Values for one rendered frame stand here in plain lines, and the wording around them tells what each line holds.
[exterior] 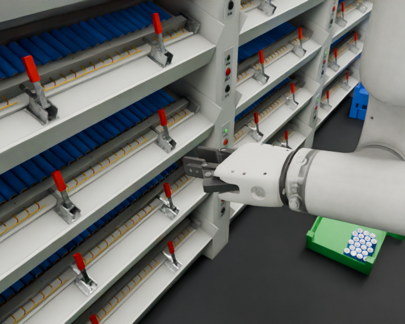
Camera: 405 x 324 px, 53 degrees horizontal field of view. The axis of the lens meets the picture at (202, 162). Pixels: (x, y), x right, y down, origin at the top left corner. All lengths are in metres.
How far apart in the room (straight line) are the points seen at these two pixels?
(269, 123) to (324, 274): 0.51
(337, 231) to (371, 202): 0.92
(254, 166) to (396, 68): 0.22
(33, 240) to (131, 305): 0.42
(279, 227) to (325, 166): 0.92
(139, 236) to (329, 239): 0.67
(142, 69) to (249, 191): 0.34
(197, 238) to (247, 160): 0.67
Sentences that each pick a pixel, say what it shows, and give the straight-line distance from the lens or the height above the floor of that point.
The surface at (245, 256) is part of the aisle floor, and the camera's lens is 1.31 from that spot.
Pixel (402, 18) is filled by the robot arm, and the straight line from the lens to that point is 0.41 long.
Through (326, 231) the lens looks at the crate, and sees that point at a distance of 1.40.
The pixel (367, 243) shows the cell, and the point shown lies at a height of 0.08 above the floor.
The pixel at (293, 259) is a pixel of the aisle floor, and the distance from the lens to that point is 1.33.
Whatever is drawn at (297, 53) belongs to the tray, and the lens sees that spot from 1.43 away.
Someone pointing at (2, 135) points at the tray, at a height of 0.68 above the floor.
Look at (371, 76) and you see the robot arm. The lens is 0.43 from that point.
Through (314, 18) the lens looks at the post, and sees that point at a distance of 1.57.
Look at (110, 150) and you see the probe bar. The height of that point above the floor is 0.53.
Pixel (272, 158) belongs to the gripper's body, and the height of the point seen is 0.66.
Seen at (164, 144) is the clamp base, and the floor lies 0.50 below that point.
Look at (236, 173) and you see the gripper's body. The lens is 0.54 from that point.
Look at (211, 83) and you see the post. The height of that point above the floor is 0.58.
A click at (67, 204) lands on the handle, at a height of 0.52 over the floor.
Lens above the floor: 0.96
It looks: 35 degrees down
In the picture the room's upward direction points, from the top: straight up
